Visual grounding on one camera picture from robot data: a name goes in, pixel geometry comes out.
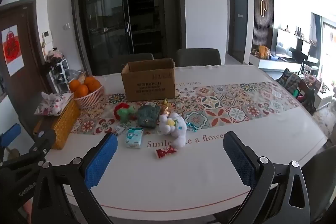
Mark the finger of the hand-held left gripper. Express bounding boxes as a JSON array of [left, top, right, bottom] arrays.
[[26, 130, 57, 161], [0, 123, 22, 148]]

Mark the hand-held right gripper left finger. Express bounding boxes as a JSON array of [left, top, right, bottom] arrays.
[[31, 133, 118, 224]]

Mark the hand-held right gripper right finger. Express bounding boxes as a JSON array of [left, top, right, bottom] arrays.
[[223, 131, 311, 224]]

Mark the small grey wrapper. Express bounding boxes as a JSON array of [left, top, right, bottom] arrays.
[[115, 123, 129, 134]]

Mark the blue and white tissue packet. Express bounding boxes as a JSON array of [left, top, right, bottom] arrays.
[[125, 127, 144, 149]]

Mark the red and green plush toy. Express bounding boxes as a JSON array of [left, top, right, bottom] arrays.
[[113, 102, 137, 121]]

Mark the red candy packet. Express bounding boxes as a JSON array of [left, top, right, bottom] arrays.
[[156, 146, 175, 159]]

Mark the grey-green plush toy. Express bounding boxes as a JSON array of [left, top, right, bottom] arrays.
[[137, 105, 160, 127]]

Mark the white plush toy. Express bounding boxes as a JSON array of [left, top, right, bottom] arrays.
[[158, 112, 187, 148]]

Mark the brown cardboard box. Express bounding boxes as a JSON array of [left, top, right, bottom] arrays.
[[121, 58, 176, 102]]

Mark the woven straw placemat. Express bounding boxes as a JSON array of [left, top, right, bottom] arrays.
[[51, 99, 80, 150]]

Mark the floral tissue cover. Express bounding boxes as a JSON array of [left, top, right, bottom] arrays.
[[34, 91, 75, 116]]

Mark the patterned tablecloth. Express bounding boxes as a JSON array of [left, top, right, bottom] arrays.
[[34, 64, 328, 216]]

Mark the white ribbed fruit basket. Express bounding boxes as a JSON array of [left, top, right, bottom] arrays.
[[73, 85, 105, 109]]

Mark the white shelf rack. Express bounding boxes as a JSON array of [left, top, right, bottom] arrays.
[[49, 60, 70, 94]]

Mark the brown wooden door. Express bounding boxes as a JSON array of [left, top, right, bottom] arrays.
[[0, 0, 50, 104]]

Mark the red and white door poster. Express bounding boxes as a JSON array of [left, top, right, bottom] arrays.
[[1, 25, 25, 77]]

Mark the plush doll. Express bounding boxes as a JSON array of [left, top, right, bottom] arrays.
[[46, 48, 65, 64]]

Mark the patterned cushion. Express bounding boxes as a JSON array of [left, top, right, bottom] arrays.
[[276, 68, 301, 94]]

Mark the white television cabinet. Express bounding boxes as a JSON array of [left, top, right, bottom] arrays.
[[249, 53, 302, 72]]

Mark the grey dining chair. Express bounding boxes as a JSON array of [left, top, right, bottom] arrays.
[[176, 49, 222, 67], [101, 53, 154, 75]]

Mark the television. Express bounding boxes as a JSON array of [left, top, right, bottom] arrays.
[[273, 28, 298, 58]]

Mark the dark interior door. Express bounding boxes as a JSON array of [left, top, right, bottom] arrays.
[[228, 0, 248, 64]]

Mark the dark glass sliding door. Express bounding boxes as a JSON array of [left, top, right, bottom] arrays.
[[71, 0, 187, 76]]

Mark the window curtain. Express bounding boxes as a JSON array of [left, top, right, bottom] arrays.
[[311, 13, 323, 43]]

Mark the dark slatted wall panel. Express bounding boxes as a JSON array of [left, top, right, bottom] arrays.
[[252, 0, 275, 54]]

